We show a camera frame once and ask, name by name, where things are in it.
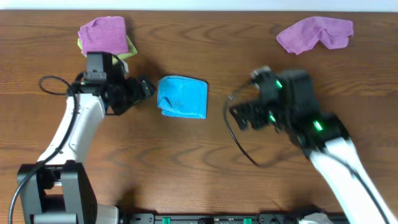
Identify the blue microfiber cloth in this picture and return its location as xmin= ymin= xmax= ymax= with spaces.
xmin=157 ymin=75 xmax=208 ymax=119

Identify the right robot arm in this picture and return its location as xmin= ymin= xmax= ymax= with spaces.
xmin=223 ymin=67 xmax=397 ymax=223

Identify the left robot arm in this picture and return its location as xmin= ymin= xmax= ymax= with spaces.
xmin=8 ymin=52 xmax=156 ymax=224

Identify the folded green cloth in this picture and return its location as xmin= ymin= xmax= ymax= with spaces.
xmin=77 ymin=36 xmax=138 ymax=64

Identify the folded purple cloth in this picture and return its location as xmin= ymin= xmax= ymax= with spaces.
xmin=78 ymin=16 xmax=129 ymax=55

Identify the crumpled purple cloth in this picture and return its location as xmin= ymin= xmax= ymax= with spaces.
xmin=276 ymin=16 xmax=354 ymax=55

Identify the right black cable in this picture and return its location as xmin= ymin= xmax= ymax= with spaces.
xmin=223 ymin=82 xmax=389 ymax=224

